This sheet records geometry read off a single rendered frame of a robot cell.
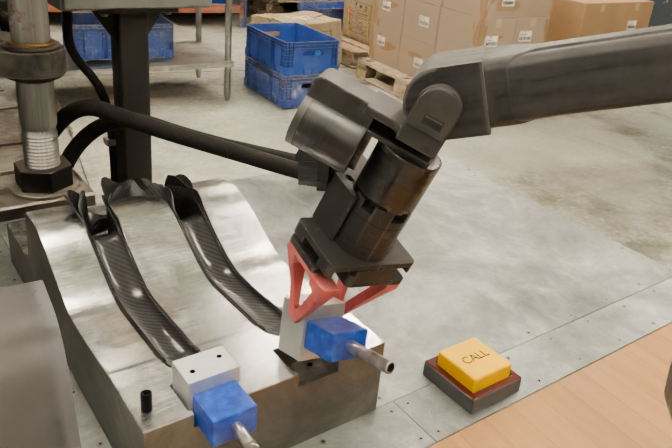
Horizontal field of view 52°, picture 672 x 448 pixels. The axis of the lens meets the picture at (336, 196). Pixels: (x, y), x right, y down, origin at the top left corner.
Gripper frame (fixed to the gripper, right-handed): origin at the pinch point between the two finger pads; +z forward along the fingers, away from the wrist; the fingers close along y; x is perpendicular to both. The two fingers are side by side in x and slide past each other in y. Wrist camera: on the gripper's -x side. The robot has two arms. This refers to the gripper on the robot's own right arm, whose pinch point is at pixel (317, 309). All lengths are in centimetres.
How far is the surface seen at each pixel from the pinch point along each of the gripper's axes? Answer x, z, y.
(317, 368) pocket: 2.0, 6.9, -2.4
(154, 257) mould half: -20.1, 11.7, 6.2
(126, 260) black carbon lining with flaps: -20.7, 12.5, 9.2
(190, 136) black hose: -56, 18, -15
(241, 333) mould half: -4.1, 7.4, 3.7
